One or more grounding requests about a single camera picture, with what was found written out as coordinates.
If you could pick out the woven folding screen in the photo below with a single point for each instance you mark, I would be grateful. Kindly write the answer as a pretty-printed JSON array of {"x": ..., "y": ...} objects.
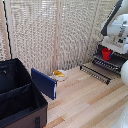
[{"x": 30, "y": 33}]

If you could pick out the black vertical pole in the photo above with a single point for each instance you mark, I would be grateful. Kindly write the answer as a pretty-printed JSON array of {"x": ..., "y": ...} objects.
[{"x": 6, "y": 30}]

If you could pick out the yellow food piece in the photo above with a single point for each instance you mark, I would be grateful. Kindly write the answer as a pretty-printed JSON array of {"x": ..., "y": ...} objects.
[{"x": 59, "y": 73}]

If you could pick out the black fabric storage box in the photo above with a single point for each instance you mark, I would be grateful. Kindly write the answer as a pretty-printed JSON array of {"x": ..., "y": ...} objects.
[{"x": 20, "y": 96}]

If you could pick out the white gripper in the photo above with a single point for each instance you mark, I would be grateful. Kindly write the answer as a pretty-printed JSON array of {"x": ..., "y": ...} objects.
[{"x": 116, "y": 44}]

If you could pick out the white bowl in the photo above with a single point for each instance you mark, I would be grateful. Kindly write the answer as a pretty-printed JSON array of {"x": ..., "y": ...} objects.
[{"x": 63, "y": 77}]

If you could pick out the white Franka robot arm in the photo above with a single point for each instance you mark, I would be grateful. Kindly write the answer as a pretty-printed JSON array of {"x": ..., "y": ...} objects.
[{"x": 116, "y": 28}]

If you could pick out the red plastic cup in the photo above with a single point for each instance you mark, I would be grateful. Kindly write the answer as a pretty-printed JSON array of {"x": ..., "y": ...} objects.
[{"x": 107, "y": 55}]

